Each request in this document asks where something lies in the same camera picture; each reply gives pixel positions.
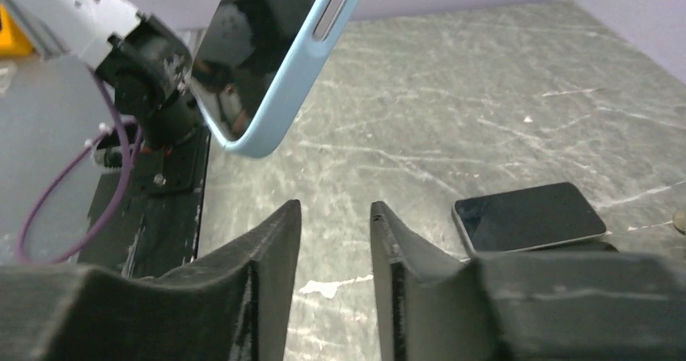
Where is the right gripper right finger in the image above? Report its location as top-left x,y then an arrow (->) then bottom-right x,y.
370,202 -> 685,360

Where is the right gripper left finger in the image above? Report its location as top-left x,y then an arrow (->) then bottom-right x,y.
1,199 -> 302,360

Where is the blue-grey bare phone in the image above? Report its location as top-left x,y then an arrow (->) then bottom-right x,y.
451,182 -> 608,255

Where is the bare black phone removed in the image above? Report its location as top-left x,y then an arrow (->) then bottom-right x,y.
532,240 -> 618,252

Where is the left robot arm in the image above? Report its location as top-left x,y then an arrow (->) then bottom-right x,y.
12,0 -> 201,149

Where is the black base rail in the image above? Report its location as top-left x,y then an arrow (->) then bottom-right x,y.
76,127 -> 210,278

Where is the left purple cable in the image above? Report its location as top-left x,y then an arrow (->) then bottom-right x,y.
15,74 -> 145,265

